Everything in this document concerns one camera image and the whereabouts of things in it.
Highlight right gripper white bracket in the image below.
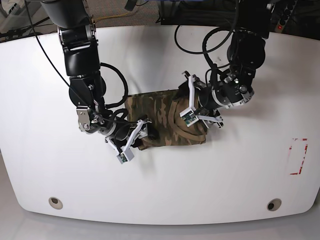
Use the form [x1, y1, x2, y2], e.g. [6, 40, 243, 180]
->
[105, 119, 159, 156]

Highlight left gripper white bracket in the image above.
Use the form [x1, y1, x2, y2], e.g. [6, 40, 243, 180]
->
[181, 71, 224, 128]

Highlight camouflage T-shirt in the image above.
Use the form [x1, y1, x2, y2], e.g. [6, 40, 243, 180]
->
[124, 89, 207, 151]

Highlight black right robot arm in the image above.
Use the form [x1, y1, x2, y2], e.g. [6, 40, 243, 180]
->
[40, 0, 158, 163]

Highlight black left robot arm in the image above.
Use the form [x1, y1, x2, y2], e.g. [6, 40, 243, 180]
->
[177, 0, 272, 127]

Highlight red tape rectangle marking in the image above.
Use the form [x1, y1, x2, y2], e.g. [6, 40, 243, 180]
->
[287, 138, 308, 176]

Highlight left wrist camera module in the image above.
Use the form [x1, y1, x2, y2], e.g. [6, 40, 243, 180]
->
[179, 108, 199, 127]

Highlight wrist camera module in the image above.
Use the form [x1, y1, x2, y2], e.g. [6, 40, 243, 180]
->
[179, 108, 199, 127]
[116, 148, 134, 164]

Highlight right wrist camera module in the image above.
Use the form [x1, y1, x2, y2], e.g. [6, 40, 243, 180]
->
[116, 148, 134, 164]

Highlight left table cable grommet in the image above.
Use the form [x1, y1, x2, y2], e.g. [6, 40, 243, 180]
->
[48, 197, 63, 210]

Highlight table cable grommet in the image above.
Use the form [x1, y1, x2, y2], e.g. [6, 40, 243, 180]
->
[48, 197, 63, 210]
[266, 198, 282, 212]

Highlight yellow cable on floor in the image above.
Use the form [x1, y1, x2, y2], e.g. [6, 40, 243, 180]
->
[96, 9, 131, 23]

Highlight right table cable grommet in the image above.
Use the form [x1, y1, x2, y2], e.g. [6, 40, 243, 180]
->
[266, 198, 282, 212]

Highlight black power strip red switch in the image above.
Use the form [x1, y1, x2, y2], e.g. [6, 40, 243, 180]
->
[275, 4, 294, 33]

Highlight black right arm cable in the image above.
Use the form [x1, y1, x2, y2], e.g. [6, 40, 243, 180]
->
[24, 0, 130, 126]

